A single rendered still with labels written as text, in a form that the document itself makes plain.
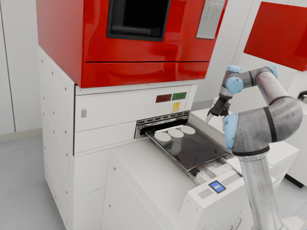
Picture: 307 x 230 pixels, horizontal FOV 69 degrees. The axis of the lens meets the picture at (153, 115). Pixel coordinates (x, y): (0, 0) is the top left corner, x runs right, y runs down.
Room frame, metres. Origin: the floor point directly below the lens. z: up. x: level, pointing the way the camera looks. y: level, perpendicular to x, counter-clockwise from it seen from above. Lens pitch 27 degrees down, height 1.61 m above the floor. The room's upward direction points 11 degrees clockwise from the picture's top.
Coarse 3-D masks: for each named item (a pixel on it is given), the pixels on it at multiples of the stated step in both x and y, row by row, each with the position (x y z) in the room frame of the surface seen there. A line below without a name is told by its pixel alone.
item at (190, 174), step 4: (156, 144) 1.14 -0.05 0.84; (160, 148) 1.11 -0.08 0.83; (164, 152) 1.08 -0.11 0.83; (168, 156) 1.06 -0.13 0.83; (172, 160) 1.03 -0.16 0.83; (176, 164) 1.00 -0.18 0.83; (180, 168) 0.97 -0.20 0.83; (184, 172) 0.95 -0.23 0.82; (188, 172) 0.93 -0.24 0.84; (192, 172) 0.93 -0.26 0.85; (188, 176) 0.93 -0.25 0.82; (192, 176) 0.91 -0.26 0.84; (192, 180) 0.90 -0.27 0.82
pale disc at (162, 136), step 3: (159, 132) 1.18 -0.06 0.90; (162, 132) 1.19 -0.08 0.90; (156, 135) 1.15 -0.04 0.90; (159, 135) 1.15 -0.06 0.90; (162, 135) 1.16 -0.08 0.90; (165, 135) 1.17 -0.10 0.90; (168, 135) 1.17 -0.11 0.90; (159, 138) 1.12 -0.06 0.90; (162, 138) 1.12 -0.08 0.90; (165, 138) 1.13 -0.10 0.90; (168, 138) 1.14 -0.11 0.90
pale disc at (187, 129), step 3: (183, 126) 1.32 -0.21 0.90; (186, 126) 1.33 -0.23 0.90; (189, 126) 1.34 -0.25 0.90; (180, 129) 1.28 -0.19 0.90; (183, 129) 1.28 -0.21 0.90; (186, 129) 1.29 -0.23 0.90; (189, 129) 1.30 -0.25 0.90; (192, 129) 1.31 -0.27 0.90; (186, 132) 1.25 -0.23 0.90; (189, 132) 1.26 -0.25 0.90; (192, 132) 1.27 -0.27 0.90
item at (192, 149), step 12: (156, 132) 1.18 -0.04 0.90; (168, 144) 1.07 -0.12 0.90; (180, 144) 1.10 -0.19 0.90; (192, 144) 1.13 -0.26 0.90; (204, 144) 1.15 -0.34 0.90; (216, 144) 1.18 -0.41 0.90; (180, 156) 0.99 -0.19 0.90; (192, 156) 1.01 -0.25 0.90; (204, 156) 1.03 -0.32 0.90; (216, 156) 1.05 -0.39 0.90
